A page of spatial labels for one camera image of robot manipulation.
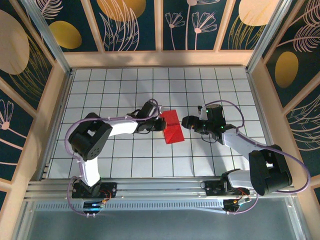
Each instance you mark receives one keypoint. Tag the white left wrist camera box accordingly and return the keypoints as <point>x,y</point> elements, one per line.
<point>161,112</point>

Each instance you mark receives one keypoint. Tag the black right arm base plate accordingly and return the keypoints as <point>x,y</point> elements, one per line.
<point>212,188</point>

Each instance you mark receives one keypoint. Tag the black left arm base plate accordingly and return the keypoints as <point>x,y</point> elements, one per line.
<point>110,188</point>

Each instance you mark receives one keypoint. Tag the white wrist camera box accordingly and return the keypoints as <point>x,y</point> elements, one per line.
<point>161,112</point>
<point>203,114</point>

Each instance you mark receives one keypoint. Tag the aluminium mounting rail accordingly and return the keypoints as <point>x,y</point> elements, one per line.
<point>162,187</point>

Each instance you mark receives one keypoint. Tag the aluminium side rail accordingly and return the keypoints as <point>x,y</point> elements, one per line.
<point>57,125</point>
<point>260,100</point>

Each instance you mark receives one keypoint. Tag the aluminium frame post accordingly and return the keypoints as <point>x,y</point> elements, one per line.
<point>266,37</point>
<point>49,37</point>

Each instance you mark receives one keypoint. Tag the red cloth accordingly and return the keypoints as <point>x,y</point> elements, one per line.
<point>175,135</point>

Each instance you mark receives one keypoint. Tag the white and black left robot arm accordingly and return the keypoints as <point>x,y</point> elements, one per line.
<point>122,126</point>

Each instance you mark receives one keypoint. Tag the black electronics board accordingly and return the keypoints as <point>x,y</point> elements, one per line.
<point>92,206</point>
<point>233,205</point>

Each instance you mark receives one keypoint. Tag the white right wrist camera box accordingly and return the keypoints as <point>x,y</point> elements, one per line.
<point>203,114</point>

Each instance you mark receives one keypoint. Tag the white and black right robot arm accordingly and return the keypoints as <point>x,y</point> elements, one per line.
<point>245,142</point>

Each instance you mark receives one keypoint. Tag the white grid mat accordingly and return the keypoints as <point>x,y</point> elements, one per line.
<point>112,87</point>

